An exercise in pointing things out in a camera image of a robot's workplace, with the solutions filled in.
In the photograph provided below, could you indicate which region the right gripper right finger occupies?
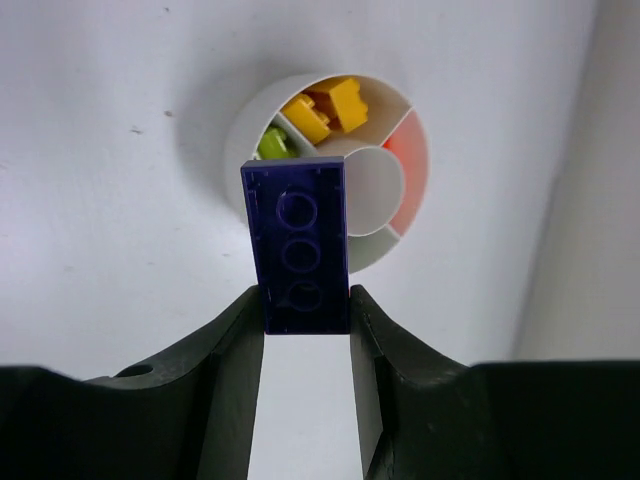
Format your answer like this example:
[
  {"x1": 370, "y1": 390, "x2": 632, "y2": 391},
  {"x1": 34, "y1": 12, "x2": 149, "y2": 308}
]
[{"x1": 350, "y1": 286, "x2": 639, "y2": 479}]

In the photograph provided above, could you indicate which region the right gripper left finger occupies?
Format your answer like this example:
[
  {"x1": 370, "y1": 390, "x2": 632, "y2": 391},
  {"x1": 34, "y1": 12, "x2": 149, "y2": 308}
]
[{"x1": 1, "y1": 287, "x2": 264, "y2": 479}]

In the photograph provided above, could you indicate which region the blue lego plate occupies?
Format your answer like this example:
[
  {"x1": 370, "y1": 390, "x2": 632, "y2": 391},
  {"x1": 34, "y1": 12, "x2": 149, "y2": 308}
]
[{"x1": 240, "y1": 157, "x2": 350, "y2": 335}]

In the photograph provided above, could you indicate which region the lime lego brick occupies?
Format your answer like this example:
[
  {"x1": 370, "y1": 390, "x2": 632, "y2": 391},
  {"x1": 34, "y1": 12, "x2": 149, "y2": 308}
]
[{"x1": 257, "y1": 126, "x2": 291, "y2": 160}]

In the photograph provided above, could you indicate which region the yellow-orange lego brick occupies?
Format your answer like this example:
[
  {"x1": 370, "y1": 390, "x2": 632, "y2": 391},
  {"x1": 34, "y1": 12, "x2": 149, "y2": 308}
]
[{"x1": 281, "y1": 93, "x2": 331, "y2": 145}]

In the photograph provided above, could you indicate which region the white divided round container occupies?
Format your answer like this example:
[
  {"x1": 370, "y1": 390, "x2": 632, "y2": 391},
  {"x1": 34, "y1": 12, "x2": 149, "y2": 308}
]
[{"x1": 224, "y1": 73, "x2": 429, "y2": 273}]

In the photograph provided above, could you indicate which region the yellow tall lego brick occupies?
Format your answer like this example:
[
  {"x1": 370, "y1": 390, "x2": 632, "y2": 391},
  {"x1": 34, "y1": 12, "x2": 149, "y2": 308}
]
[{"x1": 305, "y1": 77, "x2": 368, "y2": 133}]

